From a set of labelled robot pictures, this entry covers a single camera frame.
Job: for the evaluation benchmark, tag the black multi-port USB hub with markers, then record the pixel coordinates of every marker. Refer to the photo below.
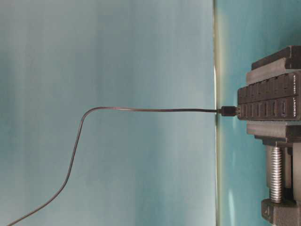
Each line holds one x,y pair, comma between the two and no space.
274,99

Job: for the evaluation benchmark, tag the silver vise screw with crank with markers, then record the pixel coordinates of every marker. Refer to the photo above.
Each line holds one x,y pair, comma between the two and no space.
276,172

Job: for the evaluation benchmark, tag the black bench vise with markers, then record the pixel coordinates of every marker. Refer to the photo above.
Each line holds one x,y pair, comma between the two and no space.
283,134

